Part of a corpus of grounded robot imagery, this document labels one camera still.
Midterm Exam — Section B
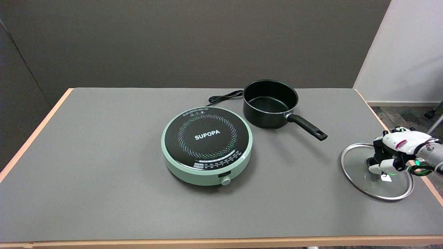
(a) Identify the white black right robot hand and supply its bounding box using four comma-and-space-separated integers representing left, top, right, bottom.
367, 127, 439, 175

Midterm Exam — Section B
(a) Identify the glass pot lid black knob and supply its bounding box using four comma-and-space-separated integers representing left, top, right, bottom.
341, 142, 415, 201

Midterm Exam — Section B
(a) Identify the metal stand leg with caster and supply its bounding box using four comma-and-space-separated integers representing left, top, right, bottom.
424, 100, 443, 136

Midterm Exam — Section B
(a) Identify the green round induction cooker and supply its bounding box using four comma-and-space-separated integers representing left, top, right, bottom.
161, 106, 253, 187

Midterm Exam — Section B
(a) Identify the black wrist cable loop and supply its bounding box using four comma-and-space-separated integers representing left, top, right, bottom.
407, 165, 435, 177

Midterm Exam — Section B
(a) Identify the black saucepan with handle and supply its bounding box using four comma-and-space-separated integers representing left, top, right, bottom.
243, 80, 328, 141

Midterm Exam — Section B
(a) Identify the black power cable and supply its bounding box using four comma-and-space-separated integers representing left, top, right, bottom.
208, 90, 245, 106

